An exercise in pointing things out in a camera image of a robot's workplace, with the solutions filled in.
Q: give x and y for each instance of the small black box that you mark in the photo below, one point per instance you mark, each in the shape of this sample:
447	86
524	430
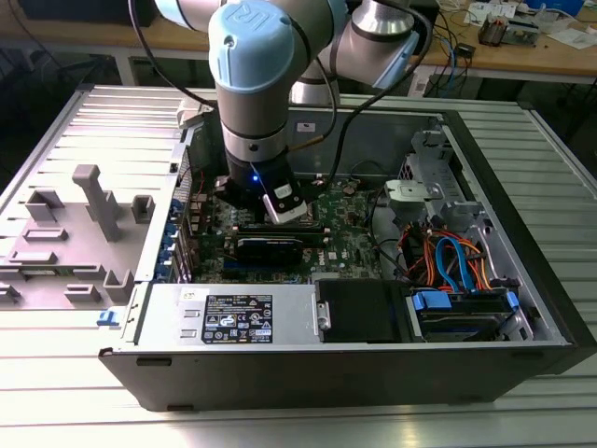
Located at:
466	50

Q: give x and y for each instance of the white paper sheets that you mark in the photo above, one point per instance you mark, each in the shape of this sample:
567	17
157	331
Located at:
573	37

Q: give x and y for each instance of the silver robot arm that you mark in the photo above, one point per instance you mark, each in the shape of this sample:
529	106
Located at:
252	70

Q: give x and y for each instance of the hard disk in blue carrier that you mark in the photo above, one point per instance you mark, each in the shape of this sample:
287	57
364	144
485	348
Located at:
462	317

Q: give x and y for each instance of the grey electronics box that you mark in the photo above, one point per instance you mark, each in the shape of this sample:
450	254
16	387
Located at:
524	32

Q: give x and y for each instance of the dark monitor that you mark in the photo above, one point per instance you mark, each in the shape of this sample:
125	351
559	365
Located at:
93	11

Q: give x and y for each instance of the grey power supply unit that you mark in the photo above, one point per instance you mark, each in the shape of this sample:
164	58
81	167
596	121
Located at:
163	317

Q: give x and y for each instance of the black PC case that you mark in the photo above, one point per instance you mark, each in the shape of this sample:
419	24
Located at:
303	378

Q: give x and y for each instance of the green motherboard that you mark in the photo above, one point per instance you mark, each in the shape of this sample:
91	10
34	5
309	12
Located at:
354	233

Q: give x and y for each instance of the copper coil device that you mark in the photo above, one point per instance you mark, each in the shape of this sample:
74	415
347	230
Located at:
493	30

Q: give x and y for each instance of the silver drive cage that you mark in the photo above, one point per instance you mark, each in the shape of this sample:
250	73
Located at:
448	193

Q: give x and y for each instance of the grey corner block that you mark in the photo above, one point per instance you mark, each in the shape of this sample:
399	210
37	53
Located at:
189	114

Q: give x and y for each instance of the grey parts rack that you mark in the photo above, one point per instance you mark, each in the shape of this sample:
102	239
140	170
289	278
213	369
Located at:
70	242

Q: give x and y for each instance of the blue plastic clip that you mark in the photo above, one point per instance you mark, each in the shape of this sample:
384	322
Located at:
106	319

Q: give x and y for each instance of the blue slot latch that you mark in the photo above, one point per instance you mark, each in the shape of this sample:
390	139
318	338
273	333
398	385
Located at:
167	252
163	271
176	208
171	229

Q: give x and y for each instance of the black graphics card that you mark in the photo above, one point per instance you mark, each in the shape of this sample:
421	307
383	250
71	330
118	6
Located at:
268	252

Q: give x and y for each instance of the silver metal bracket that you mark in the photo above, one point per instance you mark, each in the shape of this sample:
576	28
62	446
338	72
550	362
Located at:
406	193

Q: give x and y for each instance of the coin cell battery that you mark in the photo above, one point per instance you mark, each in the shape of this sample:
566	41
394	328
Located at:
349	188

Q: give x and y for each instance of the wooden desk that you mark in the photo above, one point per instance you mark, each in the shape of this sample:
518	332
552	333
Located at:
84	36

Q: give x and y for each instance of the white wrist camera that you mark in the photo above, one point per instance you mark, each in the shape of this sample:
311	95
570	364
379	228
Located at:
289	214

